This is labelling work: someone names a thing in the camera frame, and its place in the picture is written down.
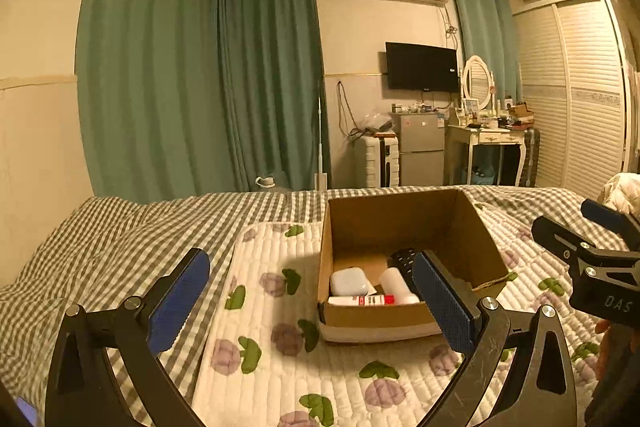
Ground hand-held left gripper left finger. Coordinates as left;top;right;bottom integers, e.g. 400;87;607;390
44;248;211;427

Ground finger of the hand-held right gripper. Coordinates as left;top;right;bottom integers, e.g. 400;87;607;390
531;216;596;280
581;199;640;253

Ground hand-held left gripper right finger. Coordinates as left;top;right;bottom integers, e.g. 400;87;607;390
412;250;581;427

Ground white cylindrical device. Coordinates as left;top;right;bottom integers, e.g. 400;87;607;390
378;267;421;305

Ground black remote control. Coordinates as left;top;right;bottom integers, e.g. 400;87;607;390
387;248;426;288

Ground cardboard box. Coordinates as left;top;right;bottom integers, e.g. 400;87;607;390
316;188;511;344

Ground white tube red label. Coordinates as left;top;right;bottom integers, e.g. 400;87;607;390
327;294;396;308

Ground light blue earbud case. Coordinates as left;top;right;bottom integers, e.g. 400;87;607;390
329;268;371;298

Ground person's right hand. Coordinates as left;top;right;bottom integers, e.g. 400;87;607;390
595;319;616;383

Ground white puffy jacket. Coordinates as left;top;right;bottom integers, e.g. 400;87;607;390
597;172;640;223

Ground silver suitcase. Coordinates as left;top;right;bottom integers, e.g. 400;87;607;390
520;129;542;186

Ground white floral quilted mat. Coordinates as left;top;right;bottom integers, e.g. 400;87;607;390
192;202;616;427

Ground white louvered wardrobe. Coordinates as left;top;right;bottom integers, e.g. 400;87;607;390
512;0;633;202

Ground white dressing table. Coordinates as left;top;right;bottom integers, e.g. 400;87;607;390
445;122;528;186

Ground silver mini fridge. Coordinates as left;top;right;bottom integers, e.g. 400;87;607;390
390;112;446;188

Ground white suitcase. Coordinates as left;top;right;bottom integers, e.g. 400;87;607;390
354;134;401;188

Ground white oval vanity mirror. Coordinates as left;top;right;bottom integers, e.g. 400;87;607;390
461;55;496;112

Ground white mop pole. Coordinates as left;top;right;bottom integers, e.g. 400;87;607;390
314;79;331;192

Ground teal curtain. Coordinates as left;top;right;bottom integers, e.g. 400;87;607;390
446;0;522;108
215;0;331;192
75;0;226;202

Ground black wall television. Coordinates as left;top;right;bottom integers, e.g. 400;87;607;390
385;41;460;92

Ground black wall cables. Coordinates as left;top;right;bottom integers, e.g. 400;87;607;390
336;79;361;142

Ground air conditioner cable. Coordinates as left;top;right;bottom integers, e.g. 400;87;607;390
442;4;460;42

